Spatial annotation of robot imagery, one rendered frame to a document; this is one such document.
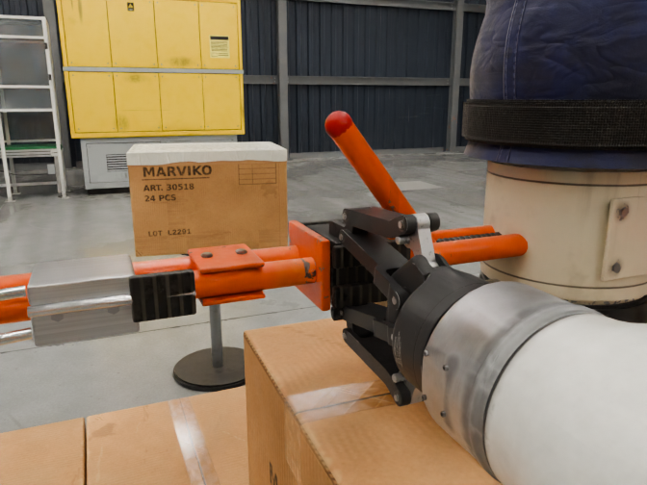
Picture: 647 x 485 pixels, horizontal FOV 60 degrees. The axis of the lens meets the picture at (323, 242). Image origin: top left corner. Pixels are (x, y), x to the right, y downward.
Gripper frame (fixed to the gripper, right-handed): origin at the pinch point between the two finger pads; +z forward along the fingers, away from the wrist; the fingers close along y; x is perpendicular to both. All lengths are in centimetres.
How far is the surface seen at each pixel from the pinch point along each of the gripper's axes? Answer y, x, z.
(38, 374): 106, -51, 221
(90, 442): 53, -24, 67
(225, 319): 106, 42, 253
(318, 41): -127, 419, 1053
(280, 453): 20.8, -4.1, 4.3
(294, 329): 13.6, 2.1, 17.4
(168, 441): 53, -10, 62
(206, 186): 18, 21, 174
